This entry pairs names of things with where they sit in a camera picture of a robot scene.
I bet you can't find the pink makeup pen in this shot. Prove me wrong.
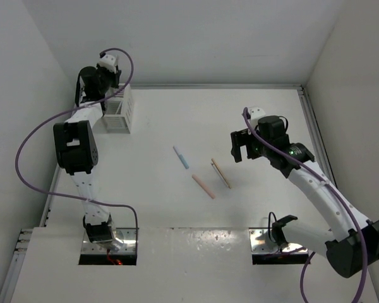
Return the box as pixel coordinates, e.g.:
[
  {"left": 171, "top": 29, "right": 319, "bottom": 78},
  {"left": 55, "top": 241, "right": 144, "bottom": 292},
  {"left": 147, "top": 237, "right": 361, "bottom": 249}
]
[{"left": 191, "top": 174, "right": 215, "bottom": 199}]

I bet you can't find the blue white makeup pen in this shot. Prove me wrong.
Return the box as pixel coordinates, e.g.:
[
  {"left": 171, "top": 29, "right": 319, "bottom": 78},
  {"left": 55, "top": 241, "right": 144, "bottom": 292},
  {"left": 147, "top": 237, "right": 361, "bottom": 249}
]
[{"left": 173, "top": 146, "right": 189, "bottom": 169}]

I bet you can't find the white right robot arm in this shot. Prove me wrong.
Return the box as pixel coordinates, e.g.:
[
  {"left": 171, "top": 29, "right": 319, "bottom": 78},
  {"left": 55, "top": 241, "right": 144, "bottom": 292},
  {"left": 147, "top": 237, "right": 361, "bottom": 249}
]
[{"left": 231, "top": 112, "right": 379, "bottom": 278}]

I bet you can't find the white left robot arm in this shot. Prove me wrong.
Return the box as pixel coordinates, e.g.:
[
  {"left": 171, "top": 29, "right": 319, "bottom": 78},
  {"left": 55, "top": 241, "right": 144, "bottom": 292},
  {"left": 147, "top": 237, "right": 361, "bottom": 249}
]
[{"left": 53, "top": 64, "right": 121, "bottom": 247}]

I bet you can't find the tan makeup pencil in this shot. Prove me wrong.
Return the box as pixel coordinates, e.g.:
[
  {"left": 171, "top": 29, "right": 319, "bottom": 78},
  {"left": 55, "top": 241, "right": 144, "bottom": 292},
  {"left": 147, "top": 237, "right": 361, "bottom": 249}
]
[{"left": 211, "top": 158, "right": 232, "bottom": 189}]

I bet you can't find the thin silver makeup brush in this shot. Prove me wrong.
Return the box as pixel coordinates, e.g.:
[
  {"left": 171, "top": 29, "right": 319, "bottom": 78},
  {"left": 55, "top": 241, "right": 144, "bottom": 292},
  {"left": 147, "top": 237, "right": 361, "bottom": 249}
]
[{"left": 211, "top": 162, "right": 231, "bottom": 188}]

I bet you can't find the white slotted organizer box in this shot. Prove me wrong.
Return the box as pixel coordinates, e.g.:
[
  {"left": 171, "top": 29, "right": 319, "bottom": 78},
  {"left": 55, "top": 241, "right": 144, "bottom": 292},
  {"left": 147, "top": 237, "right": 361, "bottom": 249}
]
[{"left": 102, "top": 85, "right": 135, "bottom": 133}]

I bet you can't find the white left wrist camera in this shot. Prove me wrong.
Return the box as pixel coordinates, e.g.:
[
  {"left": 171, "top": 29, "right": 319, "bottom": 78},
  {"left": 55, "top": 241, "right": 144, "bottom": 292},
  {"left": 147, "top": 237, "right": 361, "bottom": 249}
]
[{"left": 97, "top": 53, "right": 118, "bottom": 73}]

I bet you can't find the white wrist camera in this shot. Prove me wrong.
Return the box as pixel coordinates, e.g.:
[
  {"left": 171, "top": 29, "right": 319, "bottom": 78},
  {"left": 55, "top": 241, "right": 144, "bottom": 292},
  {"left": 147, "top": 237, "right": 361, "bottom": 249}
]
[
  {"left": 246, "top": 107, "right": 267, "bottom": 129},
  {"left": 97, "top": 53, "right": 118, "bottom": 73}
]

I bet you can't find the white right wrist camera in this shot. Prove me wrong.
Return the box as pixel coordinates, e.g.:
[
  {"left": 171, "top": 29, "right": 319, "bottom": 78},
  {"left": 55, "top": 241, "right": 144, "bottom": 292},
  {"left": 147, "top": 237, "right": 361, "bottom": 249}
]
[{"left": 246, "top": 107, "right": 267, "bottom": 129}]

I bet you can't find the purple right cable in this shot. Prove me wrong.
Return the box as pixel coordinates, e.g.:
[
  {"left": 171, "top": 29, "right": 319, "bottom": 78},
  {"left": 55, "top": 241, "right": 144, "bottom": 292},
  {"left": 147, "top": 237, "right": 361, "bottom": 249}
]
[{"left": 242, "top": 107, "right": 367, "bottom": 303}]

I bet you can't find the purple cable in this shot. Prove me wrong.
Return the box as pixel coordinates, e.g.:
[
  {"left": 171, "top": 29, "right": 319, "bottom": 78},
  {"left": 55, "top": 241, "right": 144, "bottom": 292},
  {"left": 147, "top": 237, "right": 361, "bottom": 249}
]
[
  {"left": 15, "top": 47, "right": 138, "bottom": 230},
  {"left": 242, "top": 107, "right": 367, "bottom": 303}
]

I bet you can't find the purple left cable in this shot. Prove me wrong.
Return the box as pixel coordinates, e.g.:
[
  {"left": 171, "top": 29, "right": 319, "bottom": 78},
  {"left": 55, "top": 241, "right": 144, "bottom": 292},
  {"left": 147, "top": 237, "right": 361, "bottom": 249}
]
[{"left": 15, "top": 47, "right": 138, "bottom": 230}]

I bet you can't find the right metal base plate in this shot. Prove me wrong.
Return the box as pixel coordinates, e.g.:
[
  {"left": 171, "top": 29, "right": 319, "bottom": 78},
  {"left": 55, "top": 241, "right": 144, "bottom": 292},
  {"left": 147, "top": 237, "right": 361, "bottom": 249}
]
[{"left": 248, "top": 228, "right": 308, "bottom": 256}]

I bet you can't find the metal base plate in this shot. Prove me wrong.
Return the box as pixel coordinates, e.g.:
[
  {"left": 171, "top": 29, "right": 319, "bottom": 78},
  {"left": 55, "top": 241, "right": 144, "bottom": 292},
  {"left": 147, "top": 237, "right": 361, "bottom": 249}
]
[
  {"left": 248, "top": 228, "right": 308, "bottom": 256},
  {"left": 80, "top": 228, "right": 136, "bottom": 256}
]

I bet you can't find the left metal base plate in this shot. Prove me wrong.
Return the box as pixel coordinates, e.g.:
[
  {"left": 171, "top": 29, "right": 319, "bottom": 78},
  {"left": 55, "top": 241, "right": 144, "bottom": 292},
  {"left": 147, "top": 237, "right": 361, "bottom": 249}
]
[{"left": 80, "top": 228, "right": 136, "bottom": 256}]

